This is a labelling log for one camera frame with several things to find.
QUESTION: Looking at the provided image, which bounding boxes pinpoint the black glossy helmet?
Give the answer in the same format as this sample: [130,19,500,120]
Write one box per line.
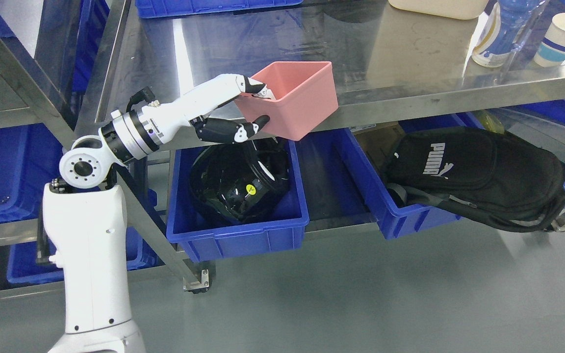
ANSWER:
[188,138,291,226]

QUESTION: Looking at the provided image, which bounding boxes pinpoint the blue bin left shelf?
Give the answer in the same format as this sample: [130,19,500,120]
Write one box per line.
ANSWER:
[0,124,62,224]

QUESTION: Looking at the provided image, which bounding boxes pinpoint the blue bin with backpack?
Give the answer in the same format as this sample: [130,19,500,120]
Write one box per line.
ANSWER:
[333,114,465,240]

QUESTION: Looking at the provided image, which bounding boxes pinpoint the blue bin lower left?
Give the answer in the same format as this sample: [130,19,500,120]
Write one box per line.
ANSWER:
[7,189,158,285]

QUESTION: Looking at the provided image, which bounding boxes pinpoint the black Puma backpack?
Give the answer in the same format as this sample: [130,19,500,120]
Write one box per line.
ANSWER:
[381,126,565,232]

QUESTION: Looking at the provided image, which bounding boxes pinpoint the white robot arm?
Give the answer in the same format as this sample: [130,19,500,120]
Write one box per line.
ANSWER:
[41,87,159,353]

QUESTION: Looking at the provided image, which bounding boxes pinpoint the steel shelf rack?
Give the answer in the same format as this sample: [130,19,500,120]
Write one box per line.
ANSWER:
[0,0,126,307]

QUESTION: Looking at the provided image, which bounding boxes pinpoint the stainless steel cart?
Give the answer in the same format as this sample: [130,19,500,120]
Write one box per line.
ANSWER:
[74,0,565,295]

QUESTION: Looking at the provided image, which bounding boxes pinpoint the blue bin with helmet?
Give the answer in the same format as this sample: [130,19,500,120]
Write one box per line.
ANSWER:
[166,140,309,263]

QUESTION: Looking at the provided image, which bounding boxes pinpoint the white blue paper cup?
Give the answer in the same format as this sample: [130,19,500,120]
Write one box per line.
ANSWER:
[533,13,565,67]

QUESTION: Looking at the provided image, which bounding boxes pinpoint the pink plastic storage box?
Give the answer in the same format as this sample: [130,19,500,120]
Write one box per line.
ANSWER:
[234,62,339,141]

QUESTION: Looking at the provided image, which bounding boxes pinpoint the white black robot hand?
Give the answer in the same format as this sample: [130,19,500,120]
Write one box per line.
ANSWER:
[139,74,275,144]

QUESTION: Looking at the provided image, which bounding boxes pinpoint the white blue plastic bottle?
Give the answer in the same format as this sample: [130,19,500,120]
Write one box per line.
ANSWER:
[471,0,543,68]

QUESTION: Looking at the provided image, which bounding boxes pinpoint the brown cardboard box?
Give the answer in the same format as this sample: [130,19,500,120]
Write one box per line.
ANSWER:
[349,122,405,172]

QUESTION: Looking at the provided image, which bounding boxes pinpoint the beige plastic container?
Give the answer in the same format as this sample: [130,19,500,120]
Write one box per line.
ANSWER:
[388,0,488,20]

